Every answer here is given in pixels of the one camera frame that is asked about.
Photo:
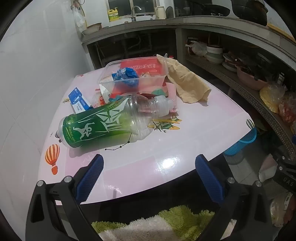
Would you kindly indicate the black wok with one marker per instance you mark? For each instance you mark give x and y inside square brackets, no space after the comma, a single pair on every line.
[217,9]

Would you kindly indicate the green plastic bottle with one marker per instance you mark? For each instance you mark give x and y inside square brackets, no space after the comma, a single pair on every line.
[92,125]

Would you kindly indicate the pink printed plastic bag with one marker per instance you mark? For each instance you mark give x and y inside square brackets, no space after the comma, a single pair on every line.
[172,95]

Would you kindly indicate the large black pot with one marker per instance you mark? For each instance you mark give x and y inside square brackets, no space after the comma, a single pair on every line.
[249,10]

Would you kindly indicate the yellow detergent bottle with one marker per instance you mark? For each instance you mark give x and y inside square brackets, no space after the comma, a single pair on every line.
[114,15]

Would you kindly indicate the green white fuzzy clothing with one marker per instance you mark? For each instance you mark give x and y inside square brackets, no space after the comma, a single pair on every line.
[143,227]

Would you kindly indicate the blue white carton box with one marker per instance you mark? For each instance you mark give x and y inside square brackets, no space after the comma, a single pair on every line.
[77,98]

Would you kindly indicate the yellow cloth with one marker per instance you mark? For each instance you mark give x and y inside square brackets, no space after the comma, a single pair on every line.
[185,81]

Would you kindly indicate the white snack wrapper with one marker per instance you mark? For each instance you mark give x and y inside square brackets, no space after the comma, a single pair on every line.
[105,92]

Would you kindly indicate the pink plastic basin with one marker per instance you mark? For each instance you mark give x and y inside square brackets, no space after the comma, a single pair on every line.
[249,81]

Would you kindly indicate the blue plastic basket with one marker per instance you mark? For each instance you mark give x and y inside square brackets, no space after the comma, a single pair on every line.
[245,141]

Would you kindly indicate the blue crumpled wrapper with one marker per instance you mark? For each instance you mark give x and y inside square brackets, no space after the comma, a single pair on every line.
[126,74]

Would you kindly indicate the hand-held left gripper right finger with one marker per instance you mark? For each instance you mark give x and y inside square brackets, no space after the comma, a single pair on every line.
[209,178]

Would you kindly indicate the red packet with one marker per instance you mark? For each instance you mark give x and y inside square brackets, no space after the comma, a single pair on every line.
[143,66]

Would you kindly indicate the red plastic bag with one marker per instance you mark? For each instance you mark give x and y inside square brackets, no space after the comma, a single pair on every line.
[288,111]

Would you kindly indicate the metal faucet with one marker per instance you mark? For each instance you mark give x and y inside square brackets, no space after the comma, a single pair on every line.
[135,10]

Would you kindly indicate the stack of plates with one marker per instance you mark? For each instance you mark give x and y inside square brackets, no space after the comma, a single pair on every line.
[230,63]

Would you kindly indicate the bowl on counter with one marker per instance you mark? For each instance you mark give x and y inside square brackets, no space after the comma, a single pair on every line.
[92,28]

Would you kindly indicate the yellow plastic bag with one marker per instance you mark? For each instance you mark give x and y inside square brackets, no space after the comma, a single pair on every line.
[271,99]

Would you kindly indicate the stack of white bowls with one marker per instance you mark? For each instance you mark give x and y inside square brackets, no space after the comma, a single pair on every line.
[214,55]

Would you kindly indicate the hanging plastic bag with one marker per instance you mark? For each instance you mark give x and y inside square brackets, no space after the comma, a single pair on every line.
[79,19]

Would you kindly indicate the white pink plastic bag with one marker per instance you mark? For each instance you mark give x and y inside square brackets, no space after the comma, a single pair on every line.
[268,168]

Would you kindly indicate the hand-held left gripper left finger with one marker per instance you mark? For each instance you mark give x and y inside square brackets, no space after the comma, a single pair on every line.
[90,178]

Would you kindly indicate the clear plastic container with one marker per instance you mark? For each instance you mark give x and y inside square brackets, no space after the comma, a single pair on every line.
[148,81]

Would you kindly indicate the white kettle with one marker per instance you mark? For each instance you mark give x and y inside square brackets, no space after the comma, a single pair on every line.
[160,12]

